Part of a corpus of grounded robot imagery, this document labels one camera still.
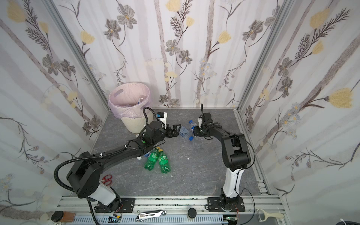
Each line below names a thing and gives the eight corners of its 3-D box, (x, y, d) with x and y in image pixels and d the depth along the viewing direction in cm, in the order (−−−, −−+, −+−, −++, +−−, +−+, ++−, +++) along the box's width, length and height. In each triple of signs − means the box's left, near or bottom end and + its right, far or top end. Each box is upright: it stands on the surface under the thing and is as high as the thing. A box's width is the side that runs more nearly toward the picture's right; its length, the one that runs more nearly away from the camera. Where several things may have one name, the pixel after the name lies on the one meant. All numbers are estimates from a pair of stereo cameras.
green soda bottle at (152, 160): (145, 169, 89) (143, 165, 84) (155, 149, 98) (154, 145, 93) (152, 171, 88) (151, 168, 83) (162, 151, 97) (161, 147, 92)
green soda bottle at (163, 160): (162, 174, 86) (161, 171, 82) (156, 154, 95) (155, 150, 91) (171, 171, 88) (171, 168, 83) (164, 151, 96) (164, 147, 92)
